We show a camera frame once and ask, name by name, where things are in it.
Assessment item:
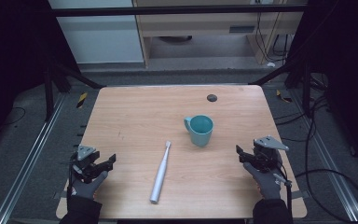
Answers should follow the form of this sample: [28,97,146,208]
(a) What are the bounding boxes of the white cabinet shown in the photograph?
[47,0,145,65]

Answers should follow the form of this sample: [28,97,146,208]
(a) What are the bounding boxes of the teal cup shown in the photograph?
[183,114,214,148]

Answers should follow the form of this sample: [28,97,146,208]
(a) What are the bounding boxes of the person's right hand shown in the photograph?
[242,161,282,201]

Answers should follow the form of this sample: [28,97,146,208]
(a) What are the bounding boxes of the white electric toothbrush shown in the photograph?
[149,140,172,205]

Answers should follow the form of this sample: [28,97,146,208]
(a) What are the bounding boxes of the black horizontal frame bar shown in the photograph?
[47,4,308,18]

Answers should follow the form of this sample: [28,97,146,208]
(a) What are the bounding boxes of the yellow black tape strip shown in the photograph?
[275,89,293,104]
[76,91,89,109]

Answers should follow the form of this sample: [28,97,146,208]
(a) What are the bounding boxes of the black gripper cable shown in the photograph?
[272,171,294,220]

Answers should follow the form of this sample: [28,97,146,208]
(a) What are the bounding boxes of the black metal stand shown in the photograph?
[248,57,313,119]
[42,54,107,123]

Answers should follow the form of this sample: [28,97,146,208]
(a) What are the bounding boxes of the black floor cable loop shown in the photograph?
[294,102,358,224]

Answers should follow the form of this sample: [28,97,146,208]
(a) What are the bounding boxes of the wooden desk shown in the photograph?
[132,0,308,67]

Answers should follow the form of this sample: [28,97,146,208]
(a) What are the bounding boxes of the aluminium floor rail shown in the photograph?
[290,89,358,224]
[0,92,67,224]

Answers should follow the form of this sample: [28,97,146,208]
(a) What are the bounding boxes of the black curtain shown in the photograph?
[283,0,358,174]
[0,0,82,157]

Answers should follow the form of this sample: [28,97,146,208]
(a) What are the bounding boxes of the thin black floor cable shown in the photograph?
[0,105,27,128]

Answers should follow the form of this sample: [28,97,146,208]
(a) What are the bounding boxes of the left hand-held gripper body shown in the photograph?
[71,144,102,184]

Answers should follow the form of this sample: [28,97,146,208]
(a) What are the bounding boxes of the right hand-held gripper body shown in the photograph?
[243,134,290,174]

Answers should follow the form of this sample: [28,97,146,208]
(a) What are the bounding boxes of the black hanging cables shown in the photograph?
[254,11,295,63]

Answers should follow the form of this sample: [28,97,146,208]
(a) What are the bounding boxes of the person's left hand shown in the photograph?
[69,170,109,201]

